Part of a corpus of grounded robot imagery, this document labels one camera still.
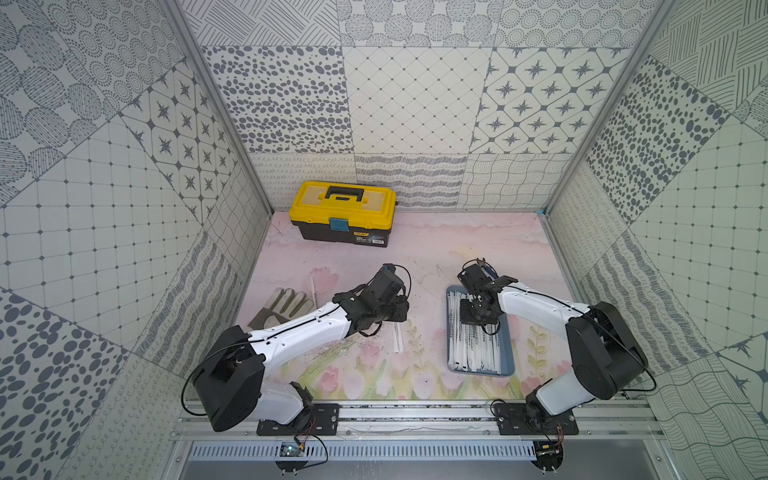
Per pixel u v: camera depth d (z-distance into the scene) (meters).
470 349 0.85
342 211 0.97
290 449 0.72
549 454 0.73
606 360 0.45
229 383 0.41
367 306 0.61
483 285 0.69
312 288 0.98
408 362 0.84
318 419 0.73
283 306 0.93
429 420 0.76
